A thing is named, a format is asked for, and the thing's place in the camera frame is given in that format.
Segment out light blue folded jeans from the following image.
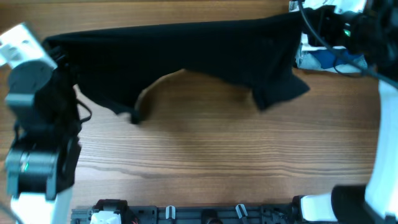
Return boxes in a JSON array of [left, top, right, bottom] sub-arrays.
[[295, 33, 360, 73]]

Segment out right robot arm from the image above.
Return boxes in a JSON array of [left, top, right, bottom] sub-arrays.
[[294, 66, 397, 223]]

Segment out white Puma t-shirt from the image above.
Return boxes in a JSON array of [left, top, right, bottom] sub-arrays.
[[302, 0, 367, 14]]

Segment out dark blue folded garment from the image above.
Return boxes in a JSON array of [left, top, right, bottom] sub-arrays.
[[310, 49, 362, 69]]

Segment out black t-shirt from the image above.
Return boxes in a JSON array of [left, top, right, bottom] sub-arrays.
[[45, 12, 309, 124]]

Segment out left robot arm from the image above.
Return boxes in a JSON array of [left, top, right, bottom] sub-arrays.
[[5, 60, 81, 223]]

